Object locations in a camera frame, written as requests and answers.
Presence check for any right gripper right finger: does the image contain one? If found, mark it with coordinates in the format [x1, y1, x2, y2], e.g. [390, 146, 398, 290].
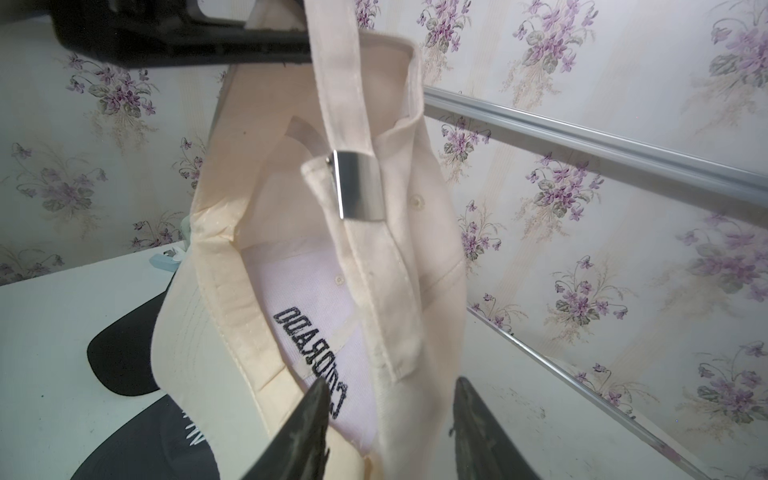
[450, 377, 540, 480]

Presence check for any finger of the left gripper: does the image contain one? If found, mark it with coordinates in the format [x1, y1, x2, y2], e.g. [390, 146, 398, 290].
[47, 0, 311, 68]

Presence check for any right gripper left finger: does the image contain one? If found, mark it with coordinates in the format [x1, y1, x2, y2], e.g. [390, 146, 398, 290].
[242, 379, 330, 480]

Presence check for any dark grey baseball cap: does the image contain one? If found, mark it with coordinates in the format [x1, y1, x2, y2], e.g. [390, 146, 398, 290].
[72, 396, 219, 480]

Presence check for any black cap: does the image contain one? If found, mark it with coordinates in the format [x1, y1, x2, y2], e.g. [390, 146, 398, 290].
[86, 292, 166, 397]

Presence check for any beige cap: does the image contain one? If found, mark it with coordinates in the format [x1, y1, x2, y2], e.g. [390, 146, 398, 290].
[151, 1, 467, 479]

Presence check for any small blue white object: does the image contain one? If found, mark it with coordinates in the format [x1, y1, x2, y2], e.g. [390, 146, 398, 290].
[149, 248, 186, 273]

